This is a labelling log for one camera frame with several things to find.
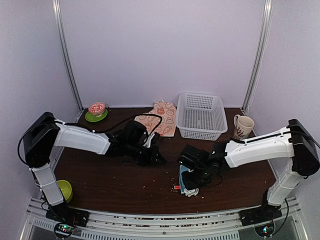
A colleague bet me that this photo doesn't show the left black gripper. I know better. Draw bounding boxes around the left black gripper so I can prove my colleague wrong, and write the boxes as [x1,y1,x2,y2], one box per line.
[125,140,167,167]

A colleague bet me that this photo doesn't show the blue polka dot towel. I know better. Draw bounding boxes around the blue polka dot towel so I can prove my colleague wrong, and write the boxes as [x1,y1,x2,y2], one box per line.
[179,165,199,198]

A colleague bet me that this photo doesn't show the white plastic basket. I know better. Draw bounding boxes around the white plastic basket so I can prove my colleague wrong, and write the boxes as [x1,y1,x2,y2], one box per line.
[175,92,228,141]

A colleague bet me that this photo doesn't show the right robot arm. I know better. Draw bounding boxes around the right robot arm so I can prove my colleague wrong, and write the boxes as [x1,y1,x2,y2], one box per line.
[177,119,320,221]

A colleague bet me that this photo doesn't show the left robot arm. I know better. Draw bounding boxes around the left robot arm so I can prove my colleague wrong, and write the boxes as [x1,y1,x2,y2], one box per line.
[17,112,167,222]

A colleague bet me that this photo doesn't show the red patterned small bowl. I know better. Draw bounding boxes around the red patterned small bowl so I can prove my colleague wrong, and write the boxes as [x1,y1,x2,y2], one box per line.
[88,102,106,117]

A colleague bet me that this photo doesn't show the beige bunny print towel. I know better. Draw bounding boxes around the beige bunny print towel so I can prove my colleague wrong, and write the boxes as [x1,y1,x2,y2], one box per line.
[134,100,177,138]

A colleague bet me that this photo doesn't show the green saucer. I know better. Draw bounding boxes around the green saucer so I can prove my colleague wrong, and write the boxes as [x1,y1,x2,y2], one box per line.
[85,109,108,123]

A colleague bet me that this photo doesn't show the beige patterned mug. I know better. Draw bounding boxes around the beige patterned mug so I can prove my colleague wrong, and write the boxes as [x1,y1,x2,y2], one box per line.
[233,114,255,140]

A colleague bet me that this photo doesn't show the lime green bowl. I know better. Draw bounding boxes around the lime green bowl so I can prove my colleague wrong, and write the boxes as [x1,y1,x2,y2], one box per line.
[57,180,73,203]

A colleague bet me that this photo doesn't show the left black cable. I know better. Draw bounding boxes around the left black cable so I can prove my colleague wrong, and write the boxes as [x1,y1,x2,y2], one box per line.
[17,113,163,166]

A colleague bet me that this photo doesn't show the front aluminium rail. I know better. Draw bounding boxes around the front aluminium rail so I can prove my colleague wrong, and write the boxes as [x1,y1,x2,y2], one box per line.
[24,211,303,240]

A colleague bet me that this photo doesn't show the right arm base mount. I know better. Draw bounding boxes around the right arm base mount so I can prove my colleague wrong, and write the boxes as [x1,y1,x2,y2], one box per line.
[239,206,283,227]

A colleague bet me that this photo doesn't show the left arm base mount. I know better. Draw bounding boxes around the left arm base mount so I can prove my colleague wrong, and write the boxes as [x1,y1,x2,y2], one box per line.
[45,208,90,227]

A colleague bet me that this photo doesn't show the left aluminium frame post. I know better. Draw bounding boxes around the left aluminium frame post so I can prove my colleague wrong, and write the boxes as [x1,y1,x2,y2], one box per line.
[52,0,84,111]

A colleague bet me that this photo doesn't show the aluminium frame post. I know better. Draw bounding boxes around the aluminium frame post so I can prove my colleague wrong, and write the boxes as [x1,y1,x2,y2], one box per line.
[242,0,273,114]
[52,0,84,111]

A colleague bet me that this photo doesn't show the right aluminium frame post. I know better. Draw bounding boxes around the right aluminium frame post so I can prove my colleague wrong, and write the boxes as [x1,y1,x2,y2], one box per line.
[242,0,273,114]

